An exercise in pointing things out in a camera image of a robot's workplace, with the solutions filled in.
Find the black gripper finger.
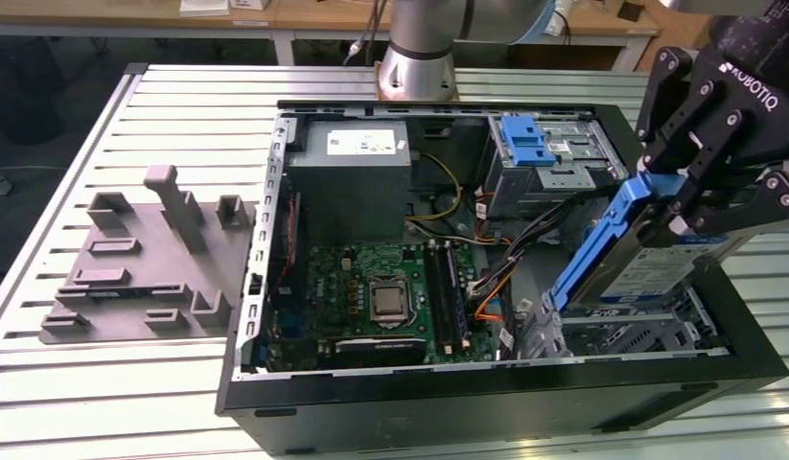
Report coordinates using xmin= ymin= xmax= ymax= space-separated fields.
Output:
xmin=663 ymin=170 xmax=789 ymax=237
xmin=634 ymin=45 xmax=747 ymax=194

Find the hard disk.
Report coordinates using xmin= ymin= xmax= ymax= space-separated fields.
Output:
xmin=546 ymin=172 xmax=746 ymax=317

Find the metal disk bay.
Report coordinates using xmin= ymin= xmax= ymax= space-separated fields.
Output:
xmin=538 ymin=287 xmax=714 ymax=358

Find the blue drive latch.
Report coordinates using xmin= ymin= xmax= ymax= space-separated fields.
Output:
xmin=500 ymin=117 xmax=556 ymax=168

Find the metal optical drive cage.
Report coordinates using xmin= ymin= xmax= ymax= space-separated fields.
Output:
xmin=484 ymin=114 xmax=629 ymax=220

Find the black RAM slot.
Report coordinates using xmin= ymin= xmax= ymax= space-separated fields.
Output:
xmin=432 ymin=242 xmax=458 ymax=354
xmin=450 ymin=242 xmax=475 ymax=354
xmin=424 ymin=242 xmax=447 ymax=354
xmin=440 ymin=242 xmax=467 ymax=354

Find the white PSU label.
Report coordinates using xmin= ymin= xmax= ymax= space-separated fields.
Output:
xmin=325 ymin=127 xmax=396 ymax=156

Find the grey power supply unit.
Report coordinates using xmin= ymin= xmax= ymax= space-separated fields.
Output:
xmin=285 ymin=119 xmax=412 ymax=245

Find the CPU socket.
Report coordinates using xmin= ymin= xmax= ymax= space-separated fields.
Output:
xmin=364 ymin=274 xmax=418 ymax=331

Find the silver CPU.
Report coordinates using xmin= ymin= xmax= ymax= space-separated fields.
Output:
xmin=371 ymin=286 xmax=410 ymax=316

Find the green motherboard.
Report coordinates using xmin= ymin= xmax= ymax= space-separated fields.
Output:
xmin=261 ymin=241 xmax=498 ymax=370

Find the black PC case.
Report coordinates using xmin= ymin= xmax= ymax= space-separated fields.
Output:
xmin=213 ymin=99 xmax=789 ymax=456

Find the black graphics card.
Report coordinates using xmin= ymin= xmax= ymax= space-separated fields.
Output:
xmin=316 ymin=334 xmax=428 ymax=369

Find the wooden desk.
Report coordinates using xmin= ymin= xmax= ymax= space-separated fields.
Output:
xmin=0 ymin=0 xmax=662 ymax=73

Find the grey parts rack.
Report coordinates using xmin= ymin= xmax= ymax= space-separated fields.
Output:
xmin=40 ymin=164 xmax=257 ymax=344

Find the black cable bundle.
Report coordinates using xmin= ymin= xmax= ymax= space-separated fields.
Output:
xmin=472 ymin=189 xmax=617 ymax=294

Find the yellow black power wire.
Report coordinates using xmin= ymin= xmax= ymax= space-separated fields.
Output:
xmin=404 ymin=150 xmax=464 ymax=222

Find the grey white wire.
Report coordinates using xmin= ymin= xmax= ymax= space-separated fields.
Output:
xmin=406 ymin=218 xmax=516 ymax=246

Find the orange wire bundle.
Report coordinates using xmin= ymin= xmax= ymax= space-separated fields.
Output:
xmin=472 ymin=267 xmax=507 ymax=322

